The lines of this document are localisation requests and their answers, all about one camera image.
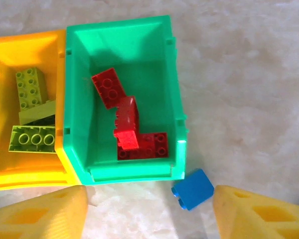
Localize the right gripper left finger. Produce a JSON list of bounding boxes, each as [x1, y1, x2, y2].
[[0, 185, 89, 239]]

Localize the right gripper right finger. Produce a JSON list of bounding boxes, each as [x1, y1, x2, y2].
[[212, 184, 299, 239]]

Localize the lime green lego brick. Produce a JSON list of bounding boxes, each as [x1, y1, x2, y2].
[[8, 125, 58, 154], [18, 99, 57, 125], [14, 67, 49, 110]]

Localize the red two-by-four lego brick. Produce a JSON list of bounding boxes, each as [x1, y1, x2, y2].
[[91, 67, 127, 110], [117, 131, 169, 161]]

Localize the small red lego brick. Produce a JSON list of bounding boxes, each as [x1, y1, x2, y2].
[[113, 96, 140, 151]]

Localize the blue lego brick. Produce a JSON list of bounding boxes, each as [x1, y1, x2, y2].
[[171, 168, 215, 211]]

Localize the yellow plastic bin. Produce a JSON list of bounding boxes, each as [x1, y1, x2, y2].
[[0, 29, 83, 192]]

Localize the green plastic bin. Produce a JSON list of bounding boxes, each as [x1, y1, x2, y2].
[[64, 14, 189, 186]]

